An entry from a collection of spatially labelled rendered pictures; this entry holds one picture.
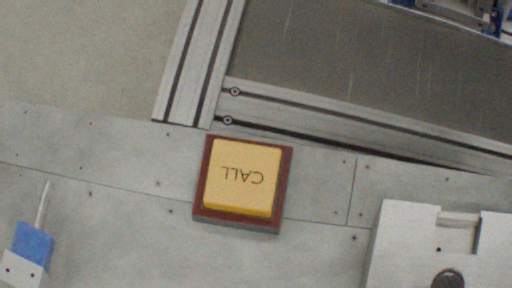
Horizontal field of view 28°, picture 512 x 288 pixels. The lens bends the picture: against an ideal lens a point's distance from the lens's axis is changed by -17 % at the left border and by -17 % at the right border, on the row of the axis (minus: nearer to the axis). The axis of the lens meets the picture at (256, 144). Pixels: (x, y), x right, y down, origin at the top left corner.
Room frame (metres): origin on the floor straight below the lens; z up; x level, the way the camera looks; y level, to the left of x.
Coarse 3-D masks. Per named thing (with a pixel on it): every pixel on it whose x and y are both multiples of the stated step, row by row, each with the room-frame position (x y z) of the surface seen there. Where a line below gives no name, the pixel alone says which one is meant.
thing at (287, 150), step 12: (204, 144) 0.39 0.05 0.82; (252, 144) 0.39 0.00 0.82; (264, 144) 0.39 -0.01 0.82; (276, 144) 0.39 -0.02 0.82; (204, 156) 0.37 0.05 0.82; (288, 156) 0.38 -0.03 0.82; (204, 168) 0.36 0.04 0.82; (288, 168) 0.37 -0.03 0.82; (204, 180) 0.35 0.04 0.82; (276, 204) 0.33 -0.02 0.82; (204, 216) 0.32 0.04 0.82; (216, 216) 0.32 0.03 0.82; (228, 216) 0.32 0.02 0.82; (240, 216) 0.32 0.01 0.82; (276, 216) 0.32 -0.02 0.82
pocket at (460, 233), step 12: (444, 216) 0.30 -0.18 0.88; (456, 216) 0.30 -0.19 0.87; (468, 216) 0.30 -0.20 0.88; (480, 216) 0.30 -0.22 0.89; (444, 228) 0.30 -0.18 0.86; (456, 228) 0.30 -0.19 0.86; (468, 228) 0.30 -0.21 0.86; (480, 228) 0.29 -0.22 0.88; (432, 240) 0.28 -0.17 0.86; (444, 240) 0.28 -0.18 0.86; (456, 240) 0.28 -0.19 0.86; (468, 240) 0.28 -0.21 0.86; (456, 252) 0.27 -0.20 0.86; (468, 252) 0.27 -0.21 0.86
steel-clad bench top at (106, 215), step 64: (0, 128) 0.40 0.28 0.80; (64, 128) 0.40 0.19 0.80; (128, 128) 0.41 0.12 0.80; (192, 128) 0.41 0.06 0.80; (0, 192) 0.33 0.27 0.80; (64, 192) 0.34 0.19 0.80; (128, 192) 0.34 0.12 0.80; (192, 192) 0.35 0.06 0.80; (320, 192) 0.35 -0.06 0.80; (384, 192) 0.35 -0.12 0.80; (448, 192) 0.35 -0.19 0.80; (0, 256) 0.25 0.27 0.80; (64, 256) 0.27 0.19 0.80; (128, 256) 0.28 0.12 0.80; (192, 256) 0.28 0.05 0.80; (256, 256) 0.29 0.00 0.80; (320, 256) 0.29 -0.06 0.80
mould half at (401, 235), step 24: (384, 216) 0.30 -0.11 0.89; (408, 216) 0.30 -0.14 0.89; (432, 216) 0.30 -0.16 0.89; (504, 216) 0.30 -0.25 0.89; (384, 240) 0.28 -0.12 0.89; (408, 240) 0.28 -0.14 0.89; (480, 240) 0.27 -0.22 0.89; (504, 240) 0.27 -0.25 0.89; (384, 264) 0.26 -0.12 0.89; (408, 264) 0.25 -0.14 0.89; (432, 264) 0.25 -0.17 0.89; (456, 264) 0.25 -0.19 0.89; (480, 264) 0.25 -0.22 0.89; (504, 264) 0.25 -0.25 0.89
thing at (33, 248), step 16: (48, 192) 0.32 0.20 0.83; (48, 208) 0.31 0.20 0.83; (16, 240) 0.27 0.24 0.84; (32, 240) 0.27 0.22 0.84; (48, 240) 0.27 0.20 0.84; (16, 256) 0.24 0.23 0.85; (32, 256) 0.25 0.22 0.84; (48, 256) 0.26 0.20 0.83; (0, 272) 0.22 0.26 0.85; (16, 272) 0.23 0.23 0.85; (32, 272) 0.23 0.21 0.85
